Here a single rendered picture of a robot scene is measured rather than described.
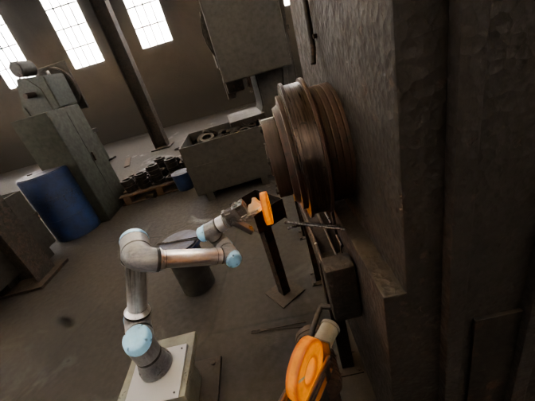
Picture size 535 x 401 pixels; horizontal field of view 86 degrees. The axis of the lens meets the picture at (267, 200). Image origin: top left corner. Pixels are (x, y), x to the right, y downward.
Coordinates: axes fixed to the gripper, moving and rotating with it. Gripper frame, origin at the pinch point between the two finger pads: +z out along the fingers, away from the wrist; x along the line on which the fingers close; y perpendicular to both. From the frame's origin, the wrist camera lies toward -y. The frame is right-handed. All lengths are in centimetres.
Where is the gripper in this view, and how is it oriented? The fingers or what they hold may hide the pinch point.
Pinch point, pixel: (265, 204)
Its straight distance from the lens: 131.9
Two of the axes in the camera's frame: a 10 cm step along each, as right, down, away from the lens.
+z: 8.6, -4.7, -1.8
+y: -5.0, -7.7, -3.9
